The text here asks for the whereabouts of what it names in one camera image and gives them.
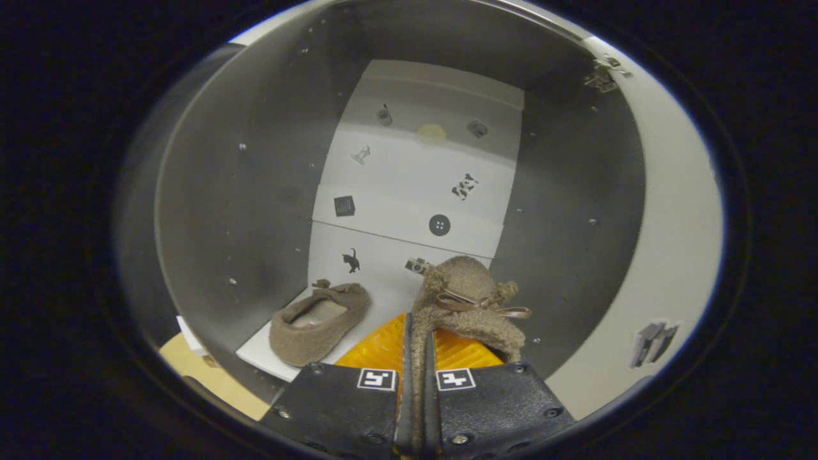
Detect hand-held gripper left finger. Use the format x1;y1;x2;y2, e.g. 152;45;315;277
259;312;410;460

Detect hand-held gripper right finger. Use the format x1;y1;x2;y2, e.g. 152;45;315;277
425;328;576;459

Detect brown fuzzy shoe with bow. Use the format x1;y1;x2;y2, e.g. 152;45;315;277
409;256;533;456

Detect grey shoe cabinet door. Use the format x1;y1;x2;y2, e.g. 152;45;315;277
543;35;726;422

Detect grey shoe cabinet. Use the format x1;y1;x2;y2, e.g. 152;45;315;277
115;0;647;410

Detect metal door hinge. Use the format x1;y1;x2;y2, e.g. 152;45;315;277
583;56;633;94

